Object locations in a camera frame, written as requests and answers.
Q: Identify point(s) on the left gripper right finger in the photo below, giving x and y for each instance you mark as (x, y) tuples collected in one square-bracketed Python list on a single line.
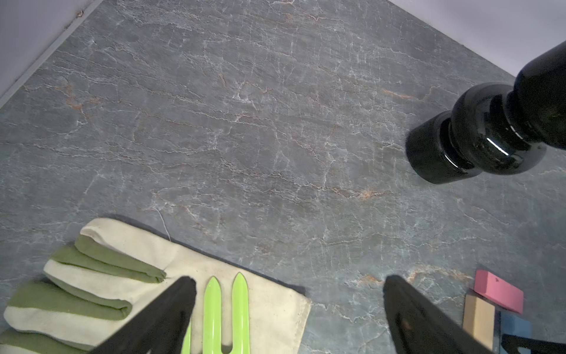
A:
[(418, 326)]

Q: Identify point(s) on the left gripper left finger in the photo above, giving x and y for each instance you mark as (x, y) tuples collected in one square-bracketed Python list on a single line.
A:
[(160, 327)]

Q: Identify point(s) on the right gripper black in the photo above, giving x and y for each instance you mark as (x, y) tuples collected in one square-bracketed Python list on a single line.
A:
[(513, 344)]

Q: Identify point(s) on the light blue block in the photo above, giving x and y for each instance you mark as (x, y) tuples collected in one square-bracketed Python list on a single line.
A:
[(512, 324)]

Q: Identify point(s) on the natural wood block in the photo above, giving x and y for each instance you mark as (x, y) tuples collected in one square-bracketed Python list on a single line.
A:
[(479, 320)]

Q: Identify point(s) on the pink block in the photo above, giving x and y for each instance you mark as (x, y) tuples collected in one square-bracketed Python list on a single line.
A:
[(499, 291)]

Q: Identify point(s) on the black plant vase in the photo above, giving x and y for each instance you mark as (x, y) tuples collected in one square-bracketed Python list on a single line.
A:
[(494, 127)]

